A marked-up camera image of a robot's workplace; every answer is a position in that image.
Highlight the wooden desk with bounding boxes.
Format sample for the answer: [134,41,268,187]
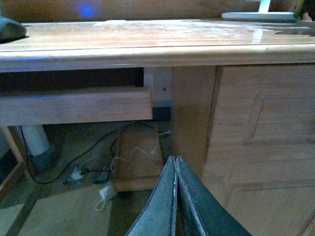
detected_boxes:
[0,0,315,236]

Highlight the grey logi mouse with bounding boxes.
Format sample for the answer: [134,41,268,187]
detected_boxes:
[0,16,27,43]

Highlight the grey power strip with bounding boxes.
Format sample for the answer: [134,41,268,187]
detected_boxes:
[61,167,110,185]

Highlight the wooden footrest board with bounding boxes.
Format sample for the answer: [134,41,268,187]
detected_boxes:
[113,127,164,192]

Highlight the white pipe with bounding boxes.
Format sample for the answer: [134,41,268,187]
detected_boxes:
[22,125,50,156]

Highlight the white lamp base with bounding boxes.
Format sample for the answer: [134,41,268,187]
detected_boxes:
[221,0,303,23]

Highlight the white thin cable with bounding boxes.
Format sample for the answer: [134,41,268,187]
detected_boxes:
[110,130,173,173]

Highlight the wooden keyboard tray drawer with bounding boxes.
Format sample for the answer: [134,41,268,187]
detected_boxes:
[0,87,153,126]

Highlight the white power adapter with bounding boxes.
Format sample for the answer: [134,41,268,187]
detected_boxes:
[94,185,117,211]

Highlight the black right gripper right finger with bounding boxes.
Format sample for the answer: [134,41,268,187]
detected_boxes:
[176,157,250,236]

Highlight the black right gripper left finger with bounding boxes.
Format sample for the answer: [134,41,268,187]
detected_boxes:
[126,156,178,236]

